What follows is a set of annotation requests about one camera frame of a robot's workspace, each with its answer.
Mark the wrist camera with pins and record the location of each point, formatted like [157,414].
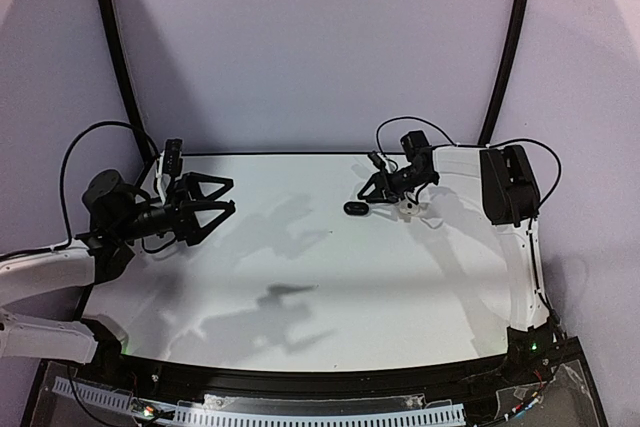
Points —
[384,165]
[169,167]

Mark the white slotted cable duct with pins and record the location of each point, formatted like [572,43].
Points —
[411,410]

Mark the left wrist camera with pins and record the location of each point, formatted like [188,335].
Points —
[169,167]

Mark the black frame post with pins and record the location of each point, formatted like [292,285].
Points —
[503,74]
[123,79]

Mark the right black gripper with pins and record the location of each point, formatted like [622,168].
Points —
[391,183]

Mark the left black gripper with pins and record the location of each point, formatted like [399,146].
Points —
[181,208]

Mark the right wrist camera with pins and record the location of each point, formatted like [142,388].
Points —
[384,165]

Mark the left black frame post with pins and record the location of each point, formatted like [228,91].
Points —
[123,79]

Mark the black earbud charging case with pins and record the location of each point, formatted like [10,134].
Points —
[356,208]

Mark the white earbud charging case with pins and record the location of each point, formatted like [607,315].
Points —
[409,211]

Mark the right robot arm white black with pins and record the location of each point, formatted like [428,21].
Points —
[510,198]

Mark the right black frame post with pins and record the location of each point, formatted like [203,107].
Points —
[503,74]

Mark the black front aluminium rail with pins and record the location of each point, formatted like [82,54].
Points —
[458,379]

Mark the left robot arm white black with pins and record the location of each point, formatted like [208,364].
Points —
[120,214]

